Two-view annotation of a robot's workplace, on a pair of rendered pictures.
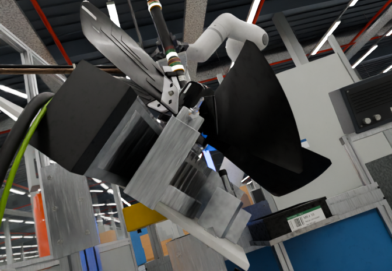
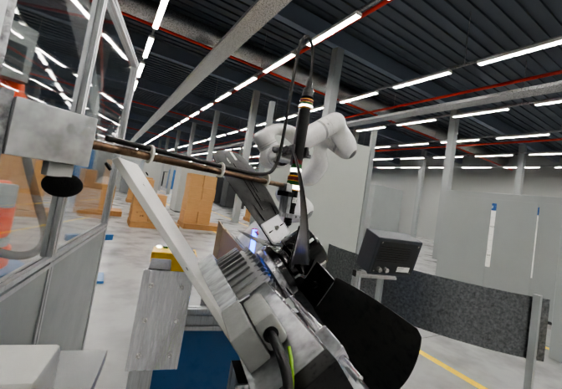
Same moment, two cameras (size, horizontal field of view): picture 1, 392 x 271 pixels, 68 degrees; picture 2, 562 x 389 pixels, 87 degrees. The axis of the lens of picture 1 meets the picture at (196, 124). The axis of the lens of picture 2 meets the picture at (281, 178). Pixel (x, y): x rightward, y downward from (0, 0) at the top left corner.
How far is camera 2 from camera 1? 54 cm
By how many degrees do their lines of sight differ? 24
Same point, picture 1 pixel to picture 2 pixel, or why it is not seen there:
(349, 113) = (372, 258)
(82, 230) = (165, 351)
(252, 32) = (348, 144)
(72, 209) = (162, 327)
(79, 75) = (329, 377)
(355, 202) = not seen: hidden behind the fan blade
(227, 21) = (339, 125)
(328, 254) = not seen: hidden behind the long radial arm
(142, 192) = not seen: outside the picture
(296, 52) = (331, 95)
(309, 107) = (324, 179)
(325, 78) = (349, 163)
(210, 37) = (319, 135)
